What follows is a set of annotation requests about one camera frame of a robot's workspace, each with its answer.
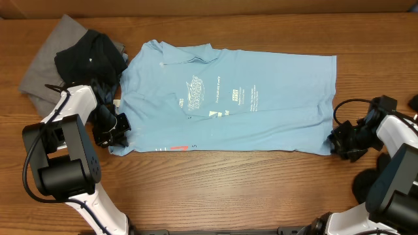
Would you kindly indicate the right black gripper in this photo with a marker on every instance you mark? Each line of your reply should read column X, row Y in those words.
column 341, row 142

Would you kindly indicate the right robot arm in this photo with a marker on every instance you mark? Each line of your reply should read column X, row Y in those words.
column 391, row 203

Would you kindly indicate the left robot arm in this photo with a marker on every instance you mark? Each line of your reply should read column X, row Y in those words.
column 62, row 167

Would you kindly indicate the black shirt on right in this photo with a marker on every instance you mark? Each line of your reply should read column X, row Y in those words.
column 369, row 179

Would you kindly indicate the folded grey shirt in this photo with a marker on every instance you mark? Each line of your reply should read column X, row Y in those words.
column 43, row 70

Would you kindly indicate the folded black nike shirt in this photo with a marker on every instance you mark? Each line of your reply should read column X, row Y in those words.
column 93, row 61

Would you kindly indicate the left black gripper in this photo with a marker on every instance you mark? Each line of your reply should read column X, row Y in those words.
column 119, row 138

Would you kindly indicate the light blue printed t-shirt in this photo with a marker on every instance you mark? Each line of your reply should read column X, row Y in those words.
column 201, row 98

